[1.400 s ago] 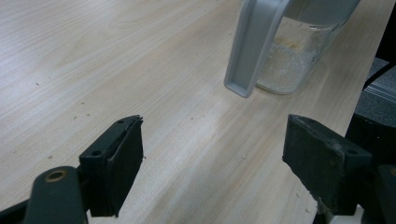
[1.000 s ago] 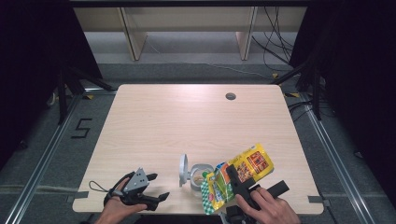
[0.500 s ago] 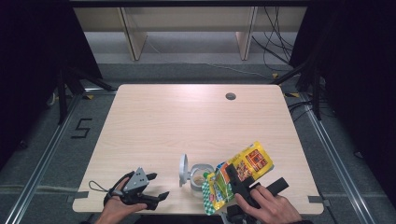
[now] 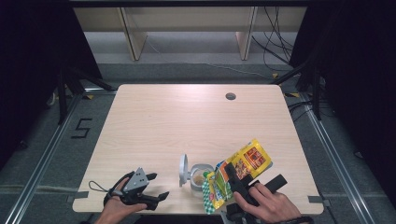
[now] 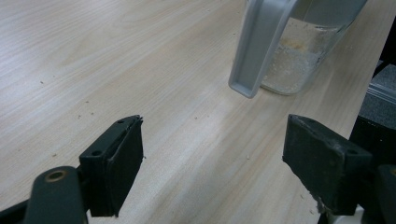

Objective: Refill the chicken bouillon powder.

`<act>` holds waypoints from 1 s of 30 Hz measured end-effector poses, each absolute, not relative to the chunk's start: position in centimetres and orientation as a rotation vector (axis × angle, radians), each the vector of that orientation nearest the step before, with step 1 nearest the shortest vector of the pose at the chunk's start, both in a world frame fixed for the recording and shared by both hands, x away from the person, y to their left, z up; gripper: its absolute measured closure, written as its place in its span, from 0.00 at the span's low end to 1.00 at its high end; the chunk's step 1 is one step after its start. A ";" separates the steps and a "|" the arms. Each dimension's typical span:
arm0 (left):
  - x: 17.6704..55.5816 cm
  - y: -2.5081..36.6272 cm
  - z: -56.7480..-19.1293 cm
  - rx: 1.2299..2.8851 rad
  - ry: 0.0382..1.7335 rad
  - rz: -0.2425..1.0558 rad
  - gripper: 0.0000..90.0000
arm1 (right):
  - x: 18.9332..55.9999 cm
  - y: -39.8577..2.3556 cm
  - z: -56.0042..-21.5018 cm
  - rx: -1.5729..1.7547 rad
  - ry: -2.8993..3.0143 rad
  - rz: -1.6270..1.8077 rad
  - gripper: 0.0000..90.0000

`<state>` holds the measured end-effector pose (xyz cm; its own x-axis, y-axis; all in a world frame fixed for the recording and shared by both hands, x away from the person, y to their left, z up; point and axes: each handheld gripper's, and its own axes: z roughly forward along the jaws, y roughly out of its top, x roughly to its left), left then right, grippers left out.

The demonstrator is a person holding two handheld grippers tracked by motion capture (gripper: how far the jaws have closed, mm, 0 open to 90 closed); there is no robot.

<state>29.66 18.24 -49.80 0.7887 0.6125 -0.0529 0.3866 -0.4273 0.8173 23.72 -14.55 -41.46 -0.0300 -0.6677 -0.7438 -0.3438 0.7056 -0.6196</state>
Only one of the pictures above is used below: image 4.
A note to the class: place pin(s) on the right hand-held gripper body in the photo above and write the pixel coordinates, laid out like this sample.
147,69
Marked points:
275,183

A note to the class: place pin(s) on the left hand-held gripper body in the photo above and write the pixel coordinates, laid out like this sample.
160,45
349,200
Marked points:
137,182

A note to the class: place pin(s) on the yellow sauce pouch green cap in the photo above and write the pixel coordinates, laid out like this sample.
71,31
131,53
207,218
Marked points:
253,158

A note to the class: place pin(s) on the person's right hand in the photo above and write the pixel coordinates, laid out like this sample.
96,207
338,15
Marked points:
267,205

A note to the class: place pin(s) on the person's left hand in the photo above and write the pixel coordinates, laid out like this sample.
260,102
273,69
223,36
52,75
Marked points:
115,213

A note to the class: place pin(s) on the grey tape strip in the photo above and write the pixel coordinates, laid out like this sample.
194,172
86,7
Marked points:
81,195
317,200

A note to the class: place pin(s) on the black metal stand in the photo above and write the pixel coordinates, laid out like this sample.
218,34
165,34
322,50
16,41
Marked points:
316,93
62,96

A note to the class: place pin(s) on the black curtain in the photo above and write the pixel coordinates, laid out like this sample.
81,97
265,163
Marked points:
31,62
358,77

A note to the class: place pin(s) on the beige wooden shelf unit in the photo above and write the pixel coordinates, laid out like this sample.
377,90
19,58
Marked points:
186,18

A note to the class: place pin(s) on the aluminium floor rail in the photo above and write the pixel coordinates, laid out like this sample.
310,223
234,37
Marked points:
331,155
46,155

